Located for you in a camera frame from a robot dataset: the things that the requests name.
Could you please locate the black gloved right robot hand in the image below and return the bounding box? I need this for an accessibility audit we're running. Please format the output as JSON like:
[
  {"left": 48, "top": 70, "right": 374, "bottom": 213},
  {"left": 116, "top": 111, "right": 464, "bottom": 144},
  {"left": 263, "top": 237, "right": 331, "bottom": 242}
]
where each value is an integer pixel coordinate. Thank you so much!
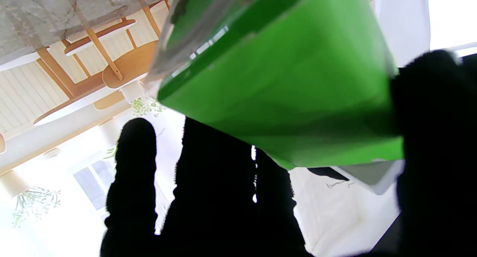
[{"left": 100, "top": 50, "right": 477, "bottom": 257}]

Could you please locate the green square jar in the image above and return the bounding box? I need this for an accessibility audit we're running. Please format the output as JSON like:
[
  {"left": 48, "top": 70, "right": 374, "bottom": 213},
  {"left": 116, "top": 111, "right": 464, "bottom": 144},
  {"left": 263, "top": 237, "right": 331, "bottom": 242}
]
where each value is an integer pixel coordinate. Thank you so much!
[{"left": 145, "top": 0, "right": 405, "bottom": 171}]

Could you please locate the printed room backdrop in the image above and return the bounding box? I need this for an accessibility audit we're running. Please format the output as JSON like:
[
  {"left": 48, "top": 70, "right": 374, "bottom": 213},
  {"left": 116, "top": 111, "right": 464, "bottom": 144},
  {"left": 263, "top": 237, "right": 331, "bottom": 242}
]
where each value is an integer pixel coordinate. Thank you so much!
[{"left": 0, "top": 0, "right": 477, "bottom": 257}]

